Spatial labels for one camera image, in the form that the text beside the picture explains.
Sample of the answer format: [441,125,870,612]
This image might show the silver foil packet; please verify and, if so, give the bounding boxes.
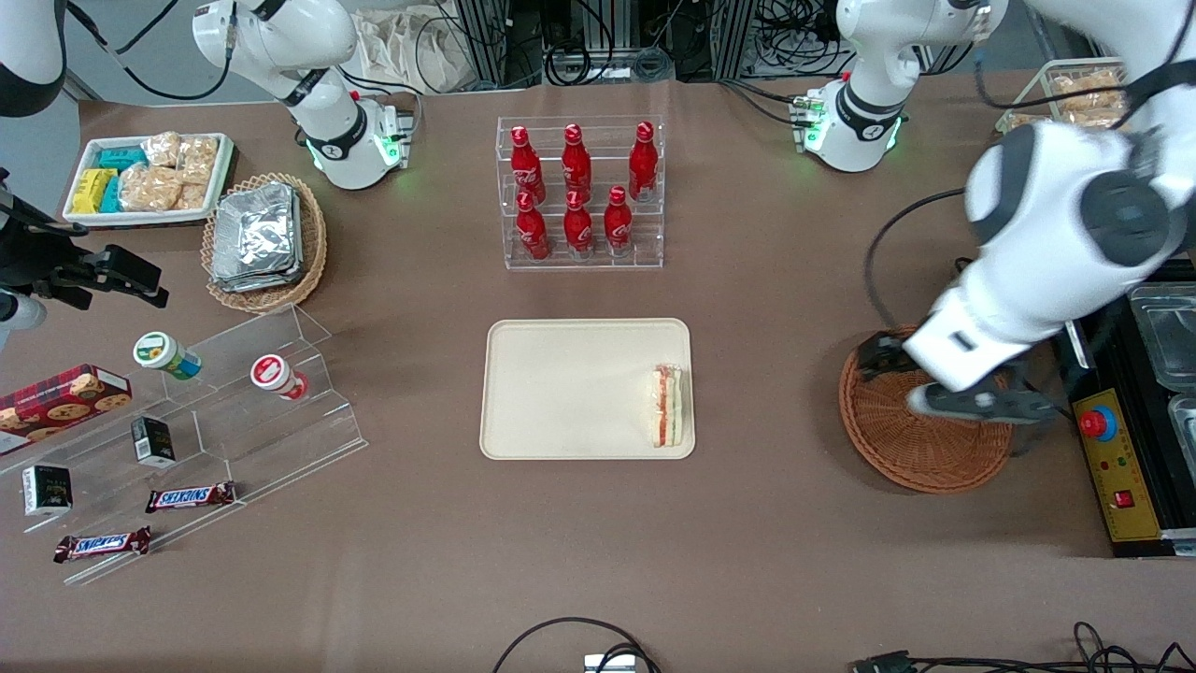
[212,181,299,274]
[209,252,303,294]

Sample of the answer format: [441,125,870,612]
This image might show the brown round wicker basket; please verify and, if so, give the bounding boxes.
[838,323,1018,494]

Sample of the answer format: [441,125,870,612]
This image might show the cup with green lid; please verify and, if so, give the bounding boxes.
[132,331,204,382]

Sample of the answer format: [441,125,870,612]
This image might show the yellow control box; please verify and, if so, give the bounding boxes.
[1056,262,1196,560]

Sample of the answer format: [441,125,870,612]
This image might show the clear acrylic tiered stand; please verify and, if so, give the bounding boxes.
[0,303,369,587]

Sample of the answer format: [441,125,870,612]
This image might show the beige rectangular tray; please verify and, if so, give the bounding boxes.
[479,318,697,462]

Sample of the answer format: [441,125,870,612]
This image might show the yellow snack packet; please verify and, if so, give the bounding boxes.
[71,168,119,215]

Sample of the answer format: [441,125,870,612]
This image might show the black looped cable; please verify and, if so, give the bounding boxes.
[491,616,662,673]

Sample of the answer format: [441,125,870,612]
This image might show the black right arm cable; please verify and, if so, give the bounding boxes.
[64,0,235,102]

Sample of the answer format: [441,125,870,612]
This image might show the aluminium frame profile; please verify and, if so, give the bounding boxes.
[452,0,512,91]

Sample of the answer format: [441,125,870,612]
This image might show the Snickers bar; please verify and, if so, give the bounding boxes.
[144,480,238,515]
[52,525,153,565]

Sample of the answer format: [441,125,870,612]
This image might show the white cloth bag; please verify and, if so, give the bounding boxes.
[352,7,470,95]

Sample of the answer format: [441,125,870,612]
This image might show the white rectangular dish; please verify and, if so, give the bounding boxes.
[63,133,235,229]

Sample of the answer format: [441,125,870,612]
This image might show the small black box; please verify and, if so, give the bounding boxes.
[130,416,178,469]
[21,464,74,518]

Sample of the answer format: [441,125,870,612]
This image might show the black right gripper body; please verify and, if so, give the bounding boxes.
[0,187,99,298]

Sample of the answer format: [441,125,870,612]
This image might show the cup with red lid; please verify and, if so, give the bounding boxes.
[249,353,310,402]

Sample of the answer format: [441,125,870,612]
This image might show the black cables with connector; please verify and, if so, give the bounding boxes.
[850,621,1196,673]

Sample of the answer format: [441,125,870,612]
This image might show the triangle sandwich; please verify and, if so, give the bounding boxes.
[648,364,687,449]

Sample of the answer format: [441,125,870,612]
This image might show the tan wicker basket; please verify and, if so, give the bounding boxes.
[201,173,329,315]

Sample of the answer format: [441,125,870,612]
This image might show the red cola bottle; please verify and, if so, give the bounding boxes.
[509,124,547,203]
[561,122,594,197]
[603,185,635,256]
[627,121,660,203]
[516,192,553,262]
[562,190,596,259]

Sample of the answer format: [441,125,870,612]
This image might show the white wire rack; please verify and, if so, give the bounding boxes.
[994,58,1133,134]

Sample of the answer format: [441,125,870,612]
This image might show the black cable bundle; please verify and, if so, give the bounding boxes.
[505,0,844,87]

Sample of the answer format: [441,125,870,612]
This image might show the red cookie box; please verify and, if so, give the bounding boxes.
[0,364,134,458]

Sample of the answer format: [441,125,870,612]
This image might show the clear acrylic bottle rack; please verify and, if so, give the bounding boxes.
[495,114,666,272]

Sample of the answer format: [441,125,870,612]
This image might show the clear plastic container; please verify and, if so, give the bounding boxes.
[1167,394,1196,461]
[1128,284,1196,393]

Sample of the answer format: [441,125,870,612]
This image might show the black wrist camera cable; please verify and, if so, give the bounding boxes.
[863,187,973,331]

